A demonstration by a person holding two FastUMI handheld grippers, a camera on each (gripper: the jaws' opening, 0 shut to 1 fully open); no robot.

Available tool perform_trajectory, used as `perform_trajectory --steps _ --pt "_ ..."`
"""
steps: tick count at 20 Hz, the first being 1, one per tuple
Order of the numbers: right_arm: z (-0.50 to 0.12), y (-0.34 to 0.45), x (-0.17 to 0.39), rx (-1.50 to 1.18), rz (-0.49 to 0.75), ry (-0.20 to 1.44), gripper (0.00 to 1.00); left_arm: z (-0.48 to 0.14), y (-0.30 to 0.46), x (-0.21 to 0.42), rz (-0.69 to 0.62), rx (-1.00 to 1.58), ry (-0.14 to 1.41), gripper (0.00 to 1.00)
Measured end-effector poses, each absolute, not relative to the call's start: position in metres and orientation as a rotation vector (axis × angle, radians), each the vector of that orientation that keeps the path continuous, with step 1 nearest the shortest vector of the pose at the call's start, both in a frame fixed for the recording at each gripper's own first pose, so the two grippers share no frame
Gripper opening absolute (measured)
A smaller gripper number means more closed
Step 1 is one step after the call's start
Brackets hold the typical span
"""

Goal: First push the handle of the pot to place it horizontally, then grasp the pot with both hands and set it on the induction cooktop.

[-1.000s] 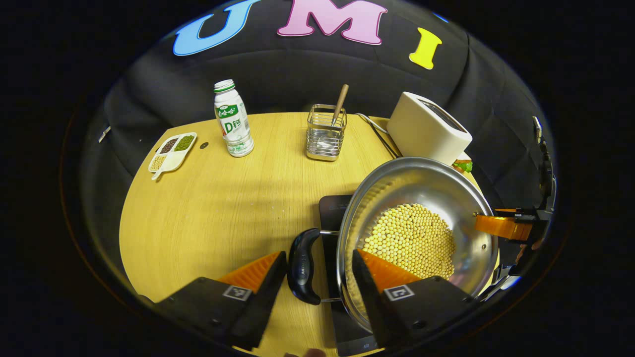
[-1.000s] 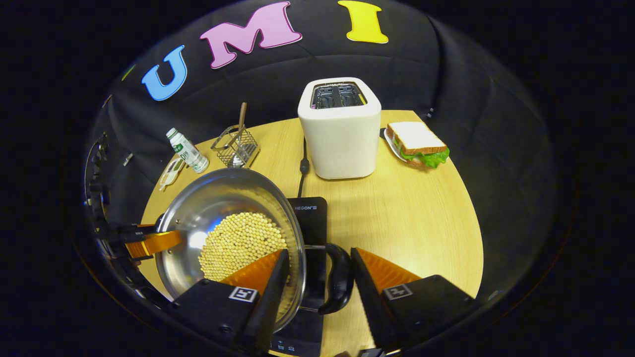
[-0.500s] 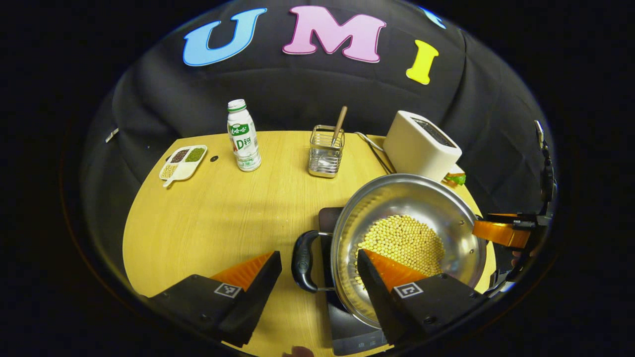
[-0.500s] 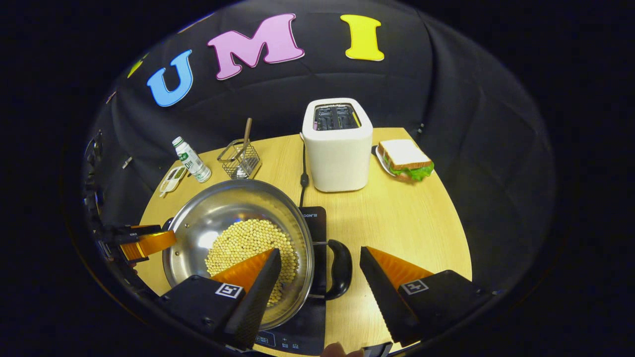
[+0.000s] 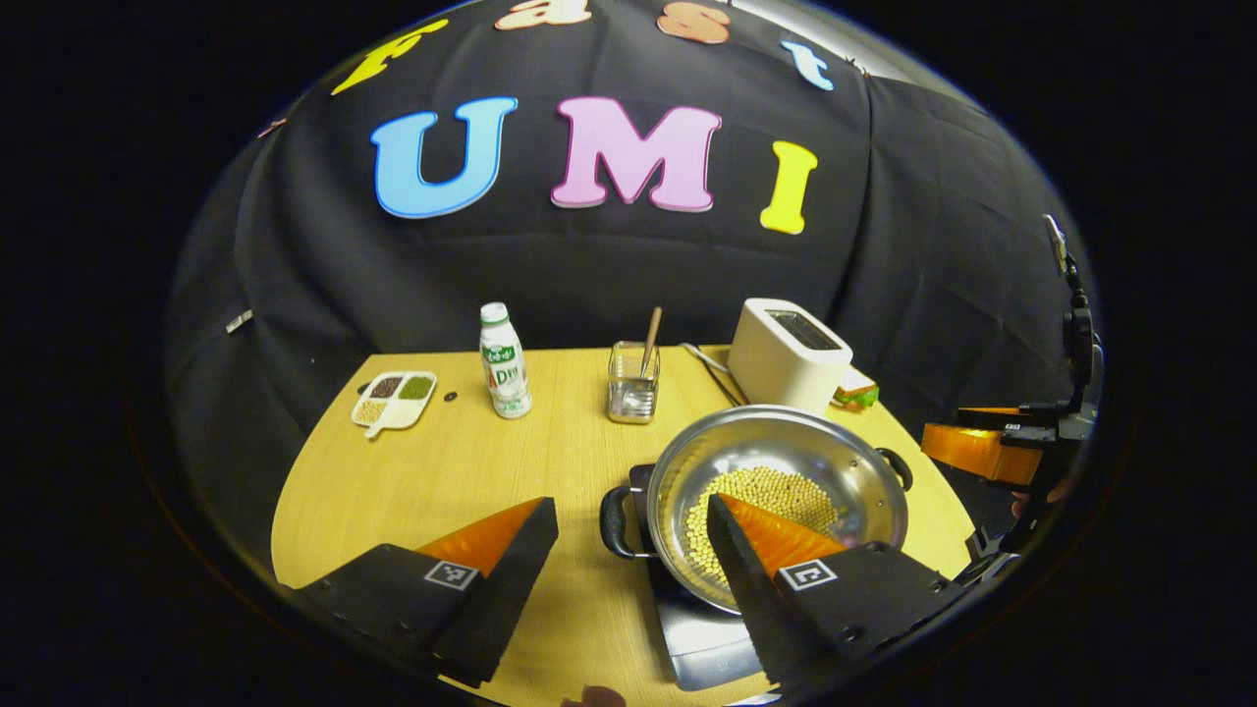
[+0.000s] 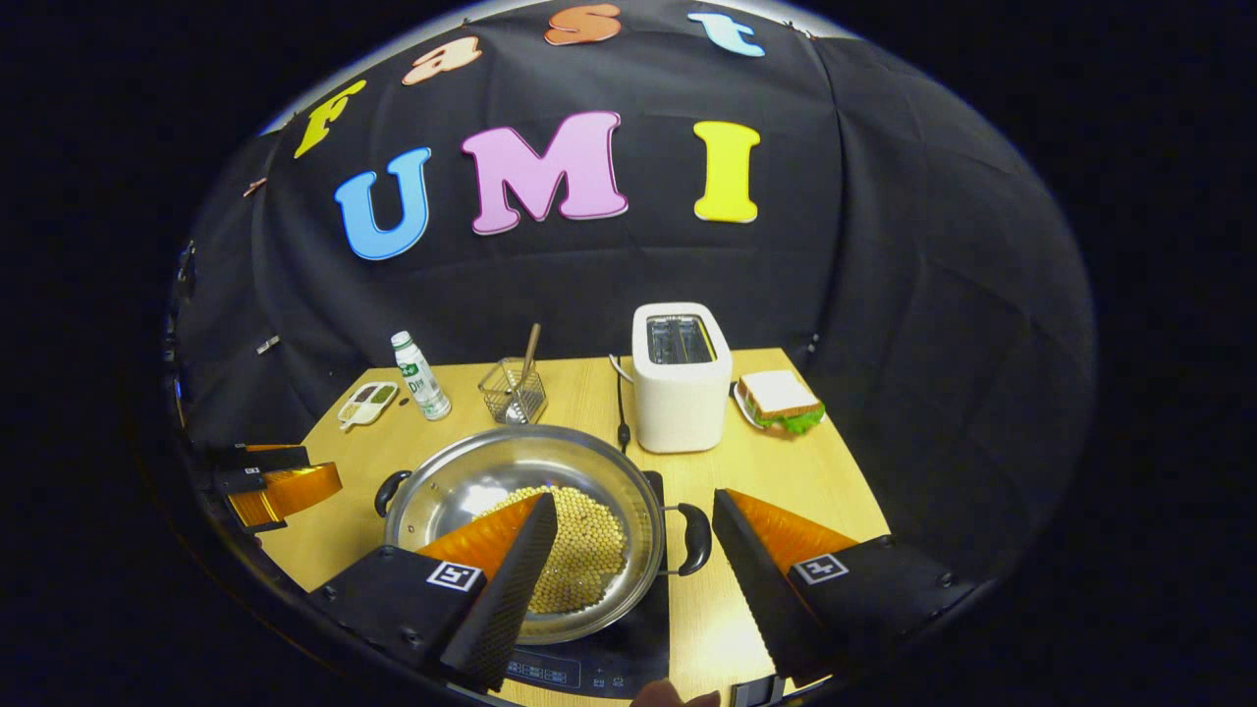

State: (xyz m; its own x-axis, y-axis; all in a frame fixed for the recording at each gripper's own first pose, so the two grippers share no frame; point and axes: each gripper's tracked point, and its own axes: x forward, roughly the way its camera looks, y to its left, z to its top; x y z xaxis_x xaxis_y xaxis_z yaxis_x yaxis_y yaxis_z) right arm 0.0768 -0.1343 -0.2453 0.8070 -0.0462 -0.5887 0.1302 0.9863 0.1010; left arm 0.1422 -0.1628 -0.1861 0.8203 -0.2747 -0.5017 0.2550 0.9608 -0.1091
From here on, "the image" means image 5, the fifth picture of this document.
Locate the metal wire utensil holder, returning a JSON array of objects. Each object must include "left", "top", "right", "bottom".
[{"left": 606, "top": 340, "right": 661, "bottom": 425}]

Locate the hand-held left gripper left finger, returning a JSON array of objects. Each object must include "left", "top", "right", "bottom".
[{"left": 290, "top": 496, "right": 561, "bottom": 688}]

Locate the black induction cooktop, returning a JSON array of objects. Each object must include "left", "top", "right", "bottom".
[{"left": 628, "top": 463, "right": 777, "bottom": 691}]

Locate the white toaster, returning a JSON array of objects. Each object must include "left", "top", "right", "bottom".
[{"left": 728, "top": 298, "right": 854, "bottom": 417}]

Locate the stainless steel pot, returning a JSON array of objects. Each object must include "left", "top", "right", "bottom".
[{"left": 599, "top": 405, "right": 914, "bottom": 617}]

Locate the sandwich with lettuce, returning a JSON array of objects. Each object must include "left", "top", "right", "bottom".
[{"left": 833, "top": 366, "right": 881, "bottom": 409}]

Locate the pile of yellow soybeans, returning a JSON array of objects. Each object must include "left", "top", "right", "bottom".
[{"left": 684, "top": 465, "right": 841, "bottom": 590}]

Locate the white divided bean dish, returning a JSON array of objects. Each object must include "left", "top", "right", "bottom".
[{"left": 351, "top": 370, "right": 438, "bottom": 439}]

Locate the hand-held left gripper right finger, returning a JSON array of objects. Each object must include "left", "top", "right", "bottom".
[{"left": 707, "top": 493, "right": 978, "bottom": 688}]

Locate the toaster power cable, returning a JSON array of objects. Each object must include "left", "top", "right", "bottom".
[{"left": 681, "top": 342, "right": 747, "bottom": 408}]

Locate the white drink bottle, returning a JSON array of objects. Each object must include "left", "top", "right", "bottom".
[{"left": 478, "top": 301, "right": 533, "bottom": 420}]

